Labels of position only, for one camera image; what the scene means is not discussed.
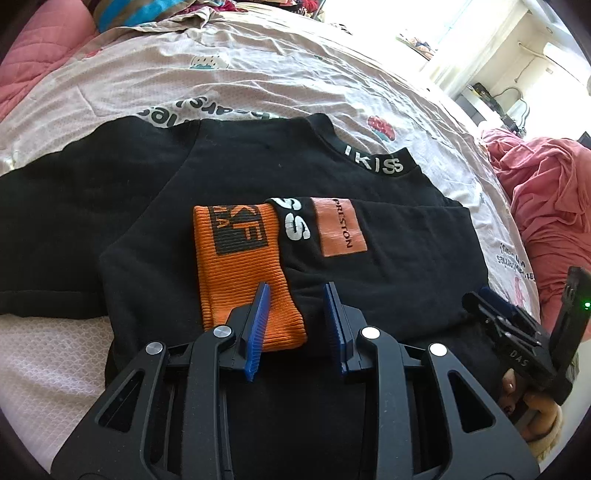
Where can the pink blanket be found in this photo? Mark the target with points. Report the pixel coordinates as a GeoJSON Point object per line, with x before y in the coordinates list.
{"type": "Point", "coordinates": [554, 194]}

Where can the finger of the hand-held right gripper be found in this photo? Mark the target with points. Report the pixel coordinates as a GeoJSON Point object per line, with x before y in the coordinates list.
{"type": "Point", "coordinates": [485, 314]}
{"type": "Point", "coordinates": [505, 302]}

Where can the white curtain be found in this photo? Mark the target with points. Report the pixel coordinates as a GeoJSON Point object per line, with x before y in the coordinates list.
{"type": "Point", "coordinates": [461, 50]}

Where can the person's right hand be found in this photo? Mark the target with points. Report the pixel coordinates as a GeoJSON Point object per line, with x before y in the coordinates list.
{"type": "Point", "coordinates": [542, 410]}

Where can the blue brown striped blanket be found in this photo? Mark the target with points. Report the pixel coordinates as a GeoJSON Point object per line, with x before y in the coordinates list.
{"type": "Point", "coordinates": [115, 14]}

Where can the window sill clutter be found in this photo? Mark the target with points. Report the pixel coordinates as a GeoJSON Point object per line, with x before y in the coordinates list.
{"type": "Point", "coordinates": [415, 45]}

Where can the white air conditioner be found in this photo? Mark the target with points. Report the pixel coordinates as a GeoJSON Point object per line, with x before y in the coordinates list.
{"type": "Point", "coordinates": [558, 50]}

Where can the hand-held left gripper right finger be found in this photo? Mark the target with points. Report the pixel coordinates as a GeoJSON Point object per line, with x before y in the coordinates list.
{"type": "Point", "coordinates": [334, 323]}

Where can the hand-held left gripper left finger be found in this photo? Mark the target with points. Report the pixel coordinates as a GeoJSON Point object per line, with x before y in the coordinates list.
{"type": "Point", "coordinates": [256, 332]}

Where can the pink quilted pillow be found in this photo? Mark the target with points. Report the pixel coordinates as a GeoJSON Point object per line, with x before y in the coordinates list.
{"type": "Point", "coordinates": [37, 69]}

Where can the strawberry print bed sheet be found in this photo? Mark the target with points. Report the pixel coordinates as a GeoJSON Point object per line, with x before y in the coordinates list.
{"type": "Point", "coordinates": [258, 78]}

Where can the black sweater with orange cuff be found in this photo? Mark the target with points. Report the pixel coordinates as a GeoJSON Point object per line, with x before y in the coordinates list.
{"type": "Point", "coordinates": [184, 184]}

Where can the white desk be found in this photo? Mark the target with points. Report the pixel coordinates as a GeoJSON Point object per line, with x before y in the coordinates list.
{"type": "Point", "coordinates": [480, 108]}

